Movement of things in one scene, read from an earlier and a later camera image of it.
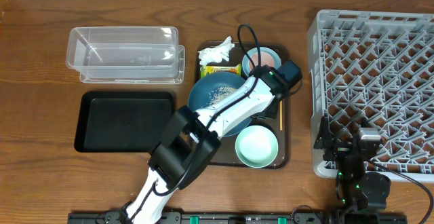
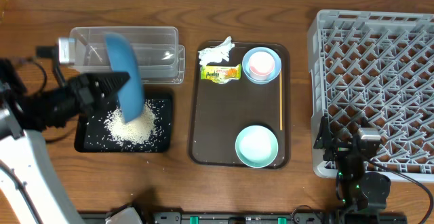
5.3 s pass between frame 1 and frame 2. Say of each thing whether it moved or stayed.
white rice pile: moved
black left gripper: moved
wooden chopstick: stayed
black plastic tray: stayed
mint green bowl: stayed
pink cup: stayed
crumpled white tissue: stayed
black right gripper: stayed
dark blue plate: moved
